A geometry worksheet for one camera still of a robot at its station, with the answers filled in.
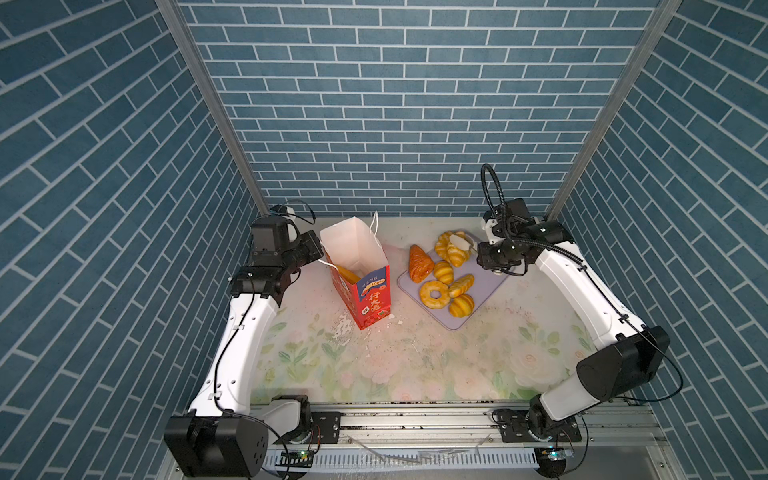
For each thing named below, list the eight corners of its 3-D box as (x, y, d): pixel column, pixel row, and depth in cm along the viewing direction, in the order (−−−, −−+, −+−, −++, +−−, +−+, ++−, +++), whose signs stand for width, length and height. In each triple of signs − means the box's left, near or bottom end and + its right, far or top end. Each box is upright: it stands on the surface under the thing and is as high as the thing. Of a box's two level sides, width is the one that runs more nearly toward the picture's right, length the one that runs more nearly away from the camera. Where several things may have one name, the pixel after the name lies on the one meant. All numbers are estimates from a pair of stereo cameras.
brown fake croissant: (408, 282, 103) (409, 275, 99) (408, 250, 112) (408, 242, 109) (434, 282, 103) (435, 275, 99) (431, 250, 112) (432, 242, 109)
